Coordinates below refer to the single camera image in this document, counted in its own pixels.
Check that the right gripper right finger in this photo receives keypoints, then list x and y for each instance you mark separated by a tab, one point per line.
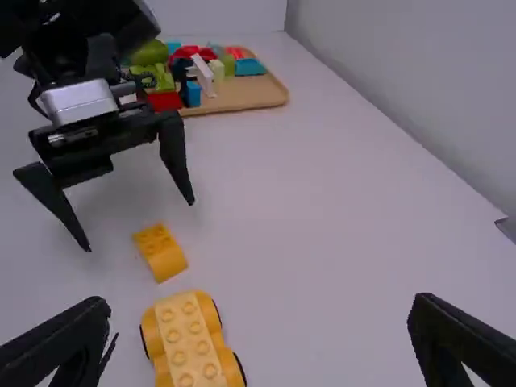
463	350

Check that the yellow toy brick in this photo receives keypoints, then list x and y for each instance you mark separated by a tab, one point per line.
161	254

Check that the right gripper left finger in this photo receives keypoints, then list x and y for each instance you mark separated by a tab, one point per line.
48	350

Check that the pale blue toy brick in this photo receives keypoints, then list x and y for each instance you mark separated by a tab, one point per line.
215	48

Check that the pale green toy brick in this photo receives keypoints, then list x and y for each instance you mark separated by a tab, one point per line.
217	71

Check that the dark blue toy brick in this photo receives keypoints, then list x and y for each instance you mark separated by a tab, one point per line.
180	69

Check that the dark red toy brick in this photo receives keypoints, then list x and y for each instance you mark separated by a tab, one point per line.
189	53

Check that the tan tray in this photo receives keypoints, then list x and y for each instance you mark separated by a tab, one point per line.
250	92

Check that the white toy brick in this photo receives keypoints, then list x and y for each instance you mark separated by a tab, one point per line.
203	74

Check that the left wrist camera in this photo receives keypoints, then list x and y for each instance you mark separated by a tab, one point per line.
76	101

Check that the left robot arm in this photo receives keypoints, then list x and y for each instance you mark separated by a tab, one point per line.
60	24

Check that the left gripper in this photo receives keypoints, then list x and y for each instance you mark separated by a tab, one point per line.
92	145

